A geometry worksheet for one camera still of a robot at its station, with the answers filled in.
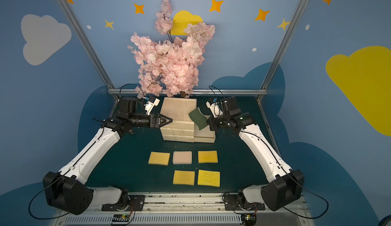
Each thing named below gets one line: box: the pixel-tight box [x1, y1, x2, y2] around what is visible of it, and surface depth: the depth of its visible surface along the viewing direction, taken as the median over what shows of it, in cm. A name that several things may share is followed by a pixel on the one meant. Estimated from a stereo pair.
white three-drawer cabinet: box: [159, 97, 198, 143], surface depth 88 cm
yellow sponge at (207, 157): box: [198, 150, 218, 164], surface depth 91 cm
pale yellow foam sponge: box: [148, 151, 171, 166], surface depth 90 cm
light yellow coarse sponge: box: [172, 170, 195, 186], surface depth 83 cm
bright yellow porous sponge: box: [197, 169, 221, 188], surface depth 84 cm
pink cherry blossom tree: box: [128, 0, 216, 99], surface depth 66 cm
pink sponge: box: [172, 151, 192, 165], surface depth 90 cm
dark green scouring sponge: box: [188, 106, 209, 131], surface depth 80 cm
